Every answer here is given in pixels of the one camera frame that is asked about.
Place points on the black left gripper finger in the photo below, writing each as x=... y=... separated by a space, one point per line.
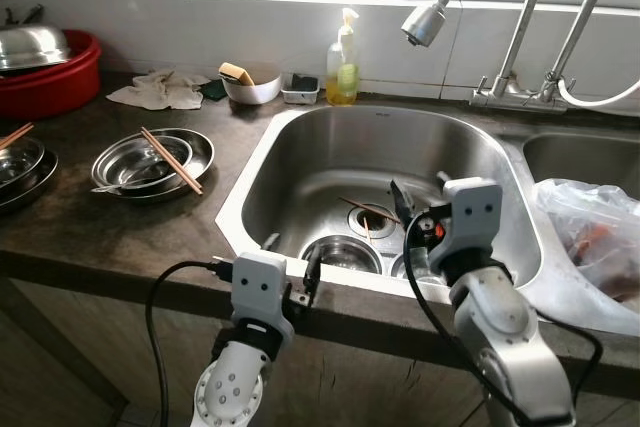
x=271 y=242
x=312 y=267

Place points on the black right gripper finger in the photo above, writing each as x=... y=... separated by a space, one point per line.
x=443 y=179
x=402 y=199

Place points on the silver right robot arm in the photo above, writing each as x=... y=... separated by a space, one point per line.
x=505 y=337

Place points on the small stainless steel bowl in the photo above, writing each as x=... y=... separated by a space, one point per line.
x=342 y=255

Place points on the dark wooden chopstick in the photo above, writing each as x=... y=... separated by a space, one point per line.
x=368 y=209

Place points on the clear drinking glass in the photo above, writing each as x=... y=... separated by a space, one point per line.
x=418 y=267

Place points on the stainless steel double sink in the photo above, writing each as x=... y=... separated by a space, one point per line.
x=330 y=162

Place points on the wide stainless steel plate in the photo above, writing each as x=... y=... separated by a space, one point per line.
x=200 y=152

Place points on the yellow dish soap bottle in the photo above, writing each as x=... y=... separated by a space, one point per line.
x=342 y=72

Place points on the small clear plastic container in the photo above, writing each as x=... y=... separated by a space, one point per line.
x=300 y=92

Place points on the stainless steel spoon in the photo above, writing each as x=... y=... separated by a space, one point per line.
x=135 y=183

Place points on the white ceramic bowl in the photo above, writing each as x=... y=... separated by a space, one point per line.
x=255 y=92

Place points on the steel faucet with spray head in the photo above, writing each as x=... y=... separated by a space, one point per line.
x=425 y=22

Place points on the clear plastic bag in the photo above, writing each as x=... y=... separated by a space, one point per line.
x=595 y=232

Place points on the dark green scouring pad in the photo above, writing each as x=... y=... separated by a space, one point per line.
x=212 y=90

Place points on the yellow brown sponge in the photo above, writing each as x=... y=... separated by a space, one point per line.
x=236 y=73

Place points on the white crumpled cloth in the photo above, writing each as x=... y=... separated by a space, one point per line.
x=155 y=92

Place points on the steel gooseneck faucet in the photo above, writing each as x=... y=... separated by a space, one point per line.
x=580 y=32

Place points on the wooden base cabinet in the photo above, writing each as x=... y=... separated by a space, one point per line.
x=90 y=347

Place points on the red plastic basin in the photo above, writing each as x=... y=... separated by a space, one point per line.
x=55 y=87

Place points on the stainless steel pot lid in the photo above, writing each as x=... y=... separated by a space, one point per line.
x=30 y=47

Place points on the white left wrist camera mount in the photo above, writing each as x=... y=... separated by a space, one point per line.
x=258 y=287

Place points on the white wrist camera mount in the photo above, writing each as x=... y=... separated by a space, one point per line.
x=472 y=215
x=258 y=287

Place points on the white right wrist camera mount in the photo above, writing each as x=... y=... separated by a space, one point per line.
x=472 y=215

